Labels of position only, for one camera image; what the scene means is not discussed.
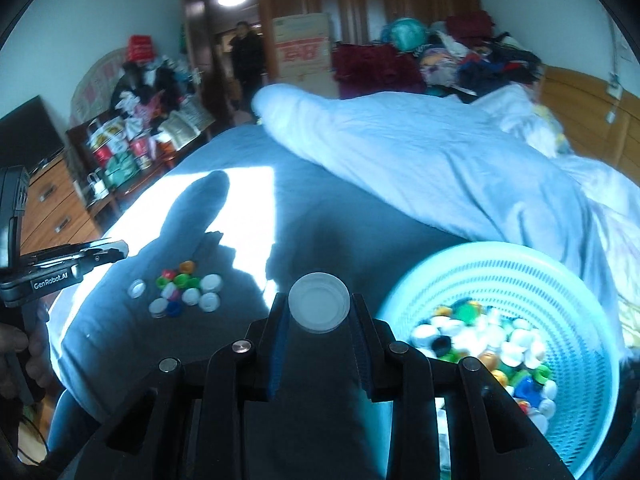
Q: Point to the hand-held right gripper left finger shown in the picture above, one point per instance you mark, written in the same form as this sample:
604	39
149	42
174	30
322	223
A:
279	340

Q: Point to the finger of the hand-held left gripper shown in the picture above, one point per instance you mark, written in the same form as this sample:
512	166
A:
102	246
102	259

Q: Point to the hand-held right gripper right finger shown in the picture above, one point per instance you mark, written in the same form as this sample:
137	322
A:
361	340

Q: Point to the wide white bottle cap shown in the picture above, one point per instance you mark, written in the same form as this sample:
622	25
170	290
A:
319	302

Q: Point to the pile of colourful bottle caps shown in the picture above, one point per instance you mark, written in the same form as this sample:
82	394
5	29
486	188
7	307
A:
191	296

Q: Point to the heap of mixed bottle caps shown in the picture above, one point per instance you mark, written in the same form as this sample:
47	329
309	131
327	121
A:
500	345

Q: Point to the light blue perforated basket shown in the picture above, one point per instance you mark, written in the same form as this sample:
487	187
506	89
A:
500	270

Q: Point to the person's left hand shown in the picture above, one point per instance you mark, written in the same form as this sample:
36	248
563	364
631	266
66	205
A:
40	345

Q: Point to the wooden dresser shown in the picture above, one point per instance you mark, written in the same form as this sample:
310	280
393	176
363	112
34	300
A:
55	205

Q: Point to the cluttered table with bags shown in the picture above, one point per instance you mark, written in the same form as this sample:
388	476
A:
150	175

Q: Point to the blue bed sheet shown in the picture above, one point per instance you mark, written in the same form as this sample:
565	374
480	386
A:
300	240

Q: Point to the black television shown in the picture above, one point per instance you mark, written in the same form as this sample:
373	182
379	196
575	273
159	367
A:
25	135

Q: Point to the cream knitted cloth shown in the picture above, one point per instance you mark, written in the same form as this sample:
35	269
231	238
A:
182	127

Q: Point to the pink patterned headboard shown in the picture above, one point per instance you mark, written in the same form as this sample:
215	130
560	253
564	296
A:
92	90

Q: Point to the heap of dark clothes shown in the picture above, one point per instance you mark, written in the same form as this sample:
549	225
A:
155	85

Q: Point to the light blue duvet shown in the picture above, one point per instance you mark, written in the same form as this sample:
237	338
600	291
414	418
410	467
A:
425	160

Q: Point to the red plastic bag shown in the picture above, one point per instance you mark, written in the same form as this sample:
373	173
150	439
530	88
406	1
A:
141	49

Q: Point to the dark wooden door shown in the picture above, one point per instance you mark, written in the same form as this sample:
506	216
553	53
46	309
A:
197	45

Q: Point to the maroon cloth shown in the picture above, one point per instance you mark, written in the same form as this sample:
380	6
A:
375	70

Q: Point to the white floral quilt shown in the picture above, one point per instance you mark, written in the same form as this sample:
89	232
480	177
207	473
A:
520	115

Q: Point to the cardboard box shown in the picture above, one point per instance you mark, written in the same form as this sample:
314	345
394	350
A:
302	50

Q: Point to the heap of mixed clothes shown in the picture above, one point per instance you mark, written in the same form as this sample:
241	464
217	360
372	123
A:
490	60

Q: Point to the teal bag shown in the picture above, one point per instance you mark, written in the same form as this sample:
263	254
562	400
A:
407	34

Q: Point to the wooden bed headboard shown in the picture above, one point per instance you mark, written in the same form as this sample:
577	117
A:
585	110

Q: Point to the white wall socket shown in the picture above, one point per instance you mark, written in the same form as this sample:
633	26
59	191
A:
611	116

